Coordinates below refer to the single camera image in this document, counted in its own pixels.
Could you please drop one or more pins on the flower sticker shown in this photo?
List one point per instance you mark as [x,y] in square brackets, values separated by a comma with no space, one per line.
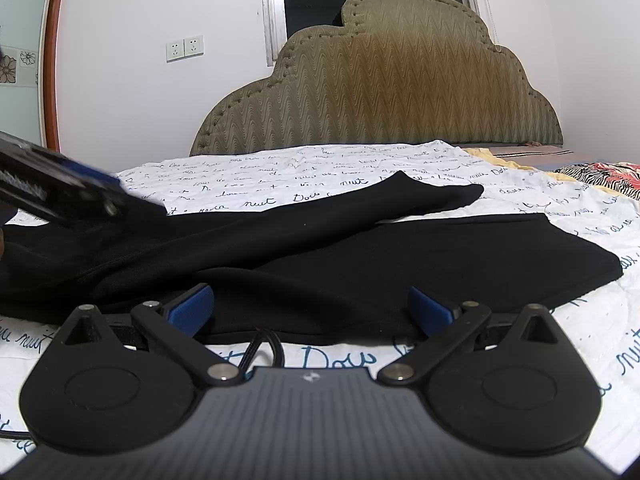
[10,67]

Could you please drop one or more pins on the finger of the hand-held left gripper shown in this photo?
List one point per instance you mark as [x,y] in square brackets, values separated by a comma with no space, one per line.
[95,176]
[107,207]

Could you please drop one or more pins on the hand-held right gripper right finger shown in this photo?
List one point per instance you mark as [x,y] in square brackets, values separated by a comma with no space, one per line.
[427,312]

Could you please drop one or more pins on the pink mattress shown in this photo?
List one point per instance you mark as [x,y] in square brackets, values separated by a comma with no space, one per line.
[525,150]

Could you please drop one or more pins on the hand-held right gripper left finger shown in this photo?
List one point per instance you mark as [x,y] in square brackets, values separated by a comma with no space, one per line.
[192,310]

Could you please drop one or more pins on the brown wooden door frame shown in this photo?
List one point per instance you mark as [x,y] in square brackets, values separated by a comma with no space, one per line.
[50,60]

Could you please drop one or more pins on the white script-printed bedsheet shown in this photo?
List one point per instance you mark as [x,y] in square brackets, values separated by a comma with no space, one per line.
[280,180]

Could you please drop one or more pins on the floral zebra-striped cloth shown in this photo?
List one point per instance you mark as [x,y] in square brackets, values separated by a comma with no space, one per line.
[605,177]

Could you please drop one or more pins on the black pants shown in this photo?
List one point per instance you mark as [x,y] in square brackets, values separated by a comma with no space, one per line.
[350,265]

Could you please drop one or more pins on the frosted glass door panel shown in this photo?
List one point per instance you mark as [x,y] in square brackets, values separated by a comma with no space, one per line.
[25,5]

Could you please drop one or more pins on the yellow cloth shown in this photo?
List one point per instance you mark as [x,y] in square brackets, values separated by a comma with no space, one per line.
[500,156]

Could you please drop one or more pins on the olive padded headboard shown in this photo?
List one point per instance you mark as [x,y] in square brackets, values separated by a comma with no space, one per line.
[390,90]

